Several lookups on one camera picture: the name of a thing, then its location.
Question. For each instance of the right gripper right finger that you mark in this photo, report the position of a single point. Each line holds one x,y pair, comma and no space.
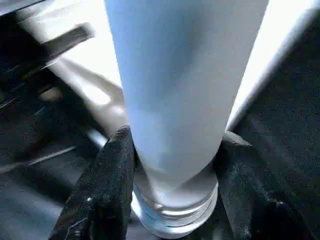
255,190

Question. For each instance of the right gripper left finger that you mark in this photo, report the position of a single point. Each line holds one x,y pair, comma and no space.
102,195

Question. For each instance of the white plastic table leg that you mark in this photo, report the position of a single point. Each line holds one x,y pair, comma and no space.
180,100

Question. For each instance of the white plastic table top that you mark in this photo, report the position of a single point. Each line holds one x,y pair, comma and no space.
95,65

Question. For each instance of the black work mat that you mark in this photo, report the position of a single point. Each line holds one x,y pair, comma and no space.
295,125

